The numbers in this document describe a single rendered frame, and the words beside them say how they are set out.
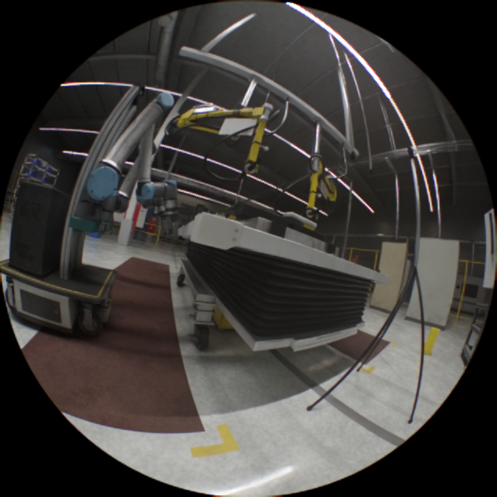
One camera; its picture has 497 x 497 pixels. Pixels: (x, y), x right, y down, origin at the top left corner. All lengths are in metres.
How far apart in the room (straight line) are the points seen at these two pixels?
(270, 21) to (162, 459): 10.56
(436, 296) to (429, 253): 1.05
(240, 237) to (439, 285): 4.84
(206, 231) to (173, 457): 0.83
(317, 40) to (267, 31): 2.21
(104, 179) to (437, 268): 5.46
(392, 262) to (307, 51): 9.42
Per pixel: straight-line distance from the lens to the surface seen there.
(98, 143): 1.31
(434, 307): 5.01
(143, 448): 0.81
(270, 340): 0.74
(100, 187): 0.87
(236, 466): 0.81
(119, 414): 0.89
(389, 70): 10.38
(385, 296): 5.28
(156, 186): 1.02
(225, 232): 0.51
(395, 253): 5.32
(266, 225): 1.08
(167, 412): 0.89
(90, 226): 1.01
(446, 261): 5.07
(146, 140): 1.20
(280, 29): 9.87
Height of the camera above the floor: 0.76
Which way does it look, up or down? 2 degrees up
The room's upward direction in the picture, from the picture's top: 13 degrees clockwise
